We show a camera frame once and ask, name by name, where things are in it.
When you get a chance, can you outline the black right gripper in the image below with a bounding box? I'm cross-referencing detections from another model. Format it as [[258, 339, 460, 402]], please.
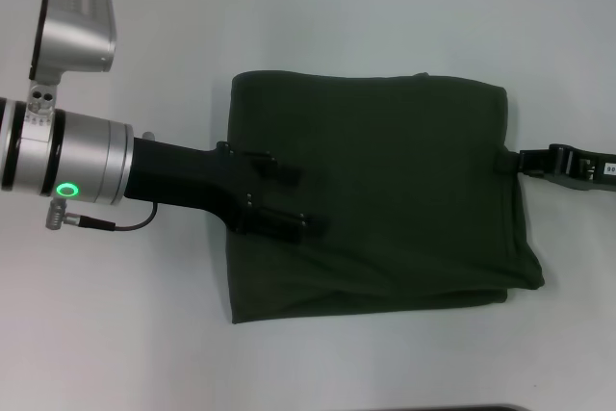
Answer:
[[495, 141, 616, 196]]

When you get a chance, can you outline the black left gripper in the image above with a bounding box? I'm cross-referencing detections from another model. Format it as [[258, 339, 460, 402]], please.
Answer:
[[122, 135, 331, 244]]

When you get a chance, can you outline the dark green FREE t-shirt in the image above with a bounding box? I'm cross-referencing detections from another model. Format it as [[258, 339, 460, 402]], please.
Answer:
[[223, 69, 548, 325]]

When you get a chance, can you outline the dark left gripper cable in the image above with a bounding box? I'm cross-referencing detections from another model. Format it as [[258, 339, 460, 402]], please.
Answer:
[[66, 201, 159, 233]]

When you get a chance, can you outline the silver left cable connector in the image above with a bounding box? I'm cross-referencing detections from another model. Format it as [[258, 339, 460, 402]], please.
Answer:
[[45, 199, 71, 232]]

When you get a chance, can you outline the silver left camera mount bracket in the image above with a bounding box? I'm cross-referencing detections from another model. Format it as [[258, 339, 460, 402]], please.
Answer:
[[24, 82, 62, 129]]

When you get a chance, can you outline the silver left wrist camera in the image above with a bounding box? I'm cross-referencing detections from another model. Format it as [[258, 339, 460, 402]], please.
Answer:
[[28, 0, 119, 84]]

